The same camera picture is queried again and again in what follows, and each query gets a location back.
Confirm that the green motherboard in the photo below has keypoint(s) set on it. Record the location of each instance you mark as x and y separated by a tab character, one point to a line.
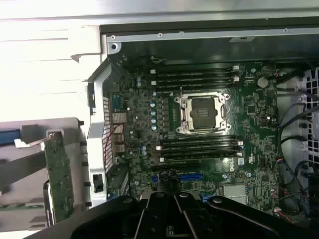
139	104

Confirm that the black RAM slot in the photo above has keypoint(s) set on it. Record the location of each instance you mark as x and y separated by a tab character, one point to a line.
194	69
199	146
194	87
199	157
194	75
199	152
199	141
194	81

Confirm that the blue expansion slot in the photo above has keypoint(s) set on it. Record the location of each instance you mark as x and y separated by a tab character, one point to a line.
190	177

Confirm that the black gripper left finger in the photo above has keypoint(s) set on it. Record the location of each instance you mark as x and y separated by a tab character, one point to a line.
154	219

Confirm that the silver coin battery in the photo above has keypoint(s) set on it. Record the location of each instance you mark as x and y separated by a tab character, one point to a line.
262	82

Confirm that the black expansion slot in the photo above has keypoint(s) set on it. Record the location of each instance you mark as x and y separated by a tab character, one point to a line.
174	166

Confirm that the hard disk with blue carrier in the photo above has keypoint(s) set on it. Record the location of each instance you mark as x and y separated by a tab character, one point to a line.
8	137

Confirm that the silver CPU socket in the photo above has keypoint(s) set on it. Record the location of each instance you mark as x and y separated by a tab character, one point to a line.
203	112

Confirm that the thin socket locking lever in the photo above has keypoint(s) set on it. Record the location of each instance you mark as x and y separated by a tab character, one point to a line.
181	92

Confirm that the perforated metal drive cage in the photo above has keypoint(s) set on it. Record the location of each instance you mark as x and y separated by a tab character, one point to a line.
312	139

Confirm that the silver chipset heatsink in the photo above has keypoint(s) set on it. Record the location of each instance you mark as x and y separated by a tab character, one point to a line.
235	193

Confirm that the blue board connector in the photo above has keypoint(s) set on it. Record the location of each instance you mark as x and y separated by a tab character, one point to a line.
204	196

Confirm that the open grey PC case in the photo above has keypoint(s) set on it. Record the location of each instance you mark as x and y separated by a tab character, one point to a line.
199	35

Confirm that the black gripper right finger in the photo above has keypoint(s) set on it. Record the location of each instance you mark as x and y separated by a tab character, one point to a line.
192	224

